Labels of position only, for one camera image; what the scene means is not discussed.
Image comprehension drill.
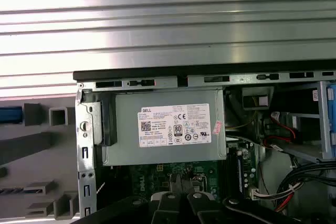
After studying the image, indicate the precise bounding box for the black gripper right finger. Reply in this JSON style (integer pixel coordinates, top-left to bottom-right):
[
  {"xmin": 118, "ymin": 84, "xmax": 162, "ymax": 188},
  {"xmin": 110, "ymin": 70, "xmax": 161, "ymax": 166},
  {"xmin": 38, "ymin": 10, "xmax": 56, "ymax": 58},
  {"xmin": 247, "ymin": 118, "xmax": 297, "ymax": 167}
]
[{"xmin": 183, "ymin": 178, "xmax": 289, "ymax": 224}]

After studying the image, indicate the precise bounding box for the black cable bundle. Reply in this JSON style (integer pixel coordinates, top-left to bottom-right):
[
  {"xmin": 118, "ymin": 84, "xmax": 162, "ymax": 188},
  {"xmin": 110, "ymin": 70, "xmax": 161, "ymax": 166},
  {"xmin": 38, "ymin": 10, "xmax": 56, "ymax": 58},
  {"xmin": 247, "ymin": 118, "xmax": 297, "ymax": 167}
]
[{"xmin": 272, "ymin": 162, "xmax": 336, "ymax": 209}]

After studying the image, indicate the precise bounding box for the grey parts rack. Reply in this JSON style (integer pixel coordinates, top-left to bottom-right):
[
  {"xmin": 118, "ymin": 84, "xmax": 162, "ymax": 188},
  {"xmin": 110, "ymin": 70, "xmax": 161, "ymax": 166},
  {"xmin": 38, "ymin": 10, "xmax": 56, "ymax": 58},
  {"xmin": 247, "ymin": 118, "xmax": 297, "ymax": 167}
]
[{"xmin": 0, "ymin": 95, "xmax": 79, "ymax": 219}]

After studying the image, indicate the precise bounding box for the blue plastic drive latch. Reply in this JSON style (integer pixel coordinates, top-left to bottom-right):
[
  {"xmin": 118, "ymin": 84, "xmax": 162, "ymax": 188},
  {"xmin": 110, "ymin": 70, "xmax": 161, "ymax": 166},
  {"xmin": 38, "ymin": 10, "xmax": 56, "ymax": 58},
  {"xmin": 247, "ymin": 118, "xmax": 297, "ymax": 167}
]
[{"xmin": 325, "ymin": 82, "xmax": 336, "ymax": 154}]

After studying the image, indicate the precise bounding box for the green motherboard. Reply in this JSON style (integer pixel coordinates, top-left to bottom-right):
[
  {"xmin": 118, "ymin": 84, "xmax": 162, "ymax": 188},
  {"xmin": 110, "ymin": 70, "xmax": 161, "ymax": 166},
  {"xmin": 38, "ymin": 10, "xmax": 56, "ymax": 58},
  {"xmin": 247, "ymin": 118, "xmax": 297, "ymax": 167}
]
[{"xmin": 104, "ymin": 142, "xmax": 260, "ymax": 209}]

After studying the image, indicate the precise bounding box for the metal optical drive cage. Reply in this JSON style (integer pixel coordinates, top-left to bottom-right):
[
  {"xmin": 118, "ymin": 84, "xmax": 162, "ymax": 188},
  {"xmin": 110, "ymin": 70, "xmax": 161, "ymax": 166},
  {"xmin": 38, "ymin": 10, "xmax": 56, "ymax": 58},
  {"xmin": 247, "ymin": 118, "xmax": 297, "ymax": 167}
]
[{"xmin": 267, "ymin": 81, "xmax": 336, "ymax": 168}]

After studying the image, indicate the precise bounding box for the CPU socket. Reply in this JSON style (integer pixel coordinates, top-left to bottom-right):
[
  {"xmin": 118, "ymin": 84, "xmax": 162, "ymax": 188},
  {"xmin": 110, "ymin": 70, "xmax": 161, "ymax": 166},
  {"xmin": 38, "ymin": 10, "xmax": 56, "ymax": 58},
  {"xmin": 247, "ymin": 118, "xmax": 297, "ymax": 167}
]
[{"xmin": 187, "ymin": 174, "xmax": 209, "ymax": 195}]

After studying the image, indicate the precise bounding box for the grey power supply unit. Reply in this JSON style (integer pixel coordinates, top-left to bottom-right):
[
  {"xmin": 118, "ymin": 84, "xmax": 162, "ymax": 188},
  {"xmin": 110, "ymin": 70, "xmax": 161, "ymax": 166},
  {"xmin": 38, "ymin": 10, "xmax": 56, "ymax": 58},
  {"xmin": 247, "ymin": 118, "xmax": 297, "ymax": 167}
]
[{"xmin": 102, "ymin": 89, "xmax": 227, "ymax": 167}]

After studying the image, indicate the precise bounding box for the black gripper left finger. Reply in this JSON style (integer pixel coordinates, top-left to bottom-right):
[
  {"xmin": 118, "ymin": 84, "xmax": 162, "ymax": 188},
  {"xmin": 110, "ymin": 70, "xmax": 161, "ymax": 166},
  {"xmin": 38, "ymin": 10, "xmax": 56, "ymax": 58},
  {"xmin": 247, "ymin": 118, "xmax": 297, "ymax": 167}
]
[{"xmin": 78, "ymin": 174, "xmax": 185, "ymax": 224}]

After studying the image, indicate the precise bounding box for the black PC case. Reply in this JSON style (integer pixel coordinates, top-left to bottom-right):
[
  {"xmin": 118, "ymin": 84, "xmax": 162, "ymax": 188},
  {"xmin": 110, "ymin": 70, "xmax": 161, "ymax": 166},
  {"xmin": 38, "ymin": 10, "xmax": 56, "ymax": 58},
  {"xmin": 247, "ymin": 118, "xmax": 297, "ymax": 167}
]
[{"xmin": 72, "ymin": 63, "xmax": 336, "ymax": 224}]

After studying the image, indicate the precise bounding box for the hard disk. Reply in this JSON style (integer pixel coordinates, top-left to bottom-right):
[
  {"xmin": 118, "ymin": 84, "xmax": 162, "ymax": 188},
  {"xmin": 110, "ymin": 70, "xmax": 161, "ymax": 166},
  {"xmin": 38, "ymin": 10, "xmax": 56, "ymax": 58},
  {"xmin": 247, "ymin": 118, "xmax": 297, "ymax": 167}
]
[{"xmin": 0, "ymin": 106, "xmax": 22, "ymax": 124}]

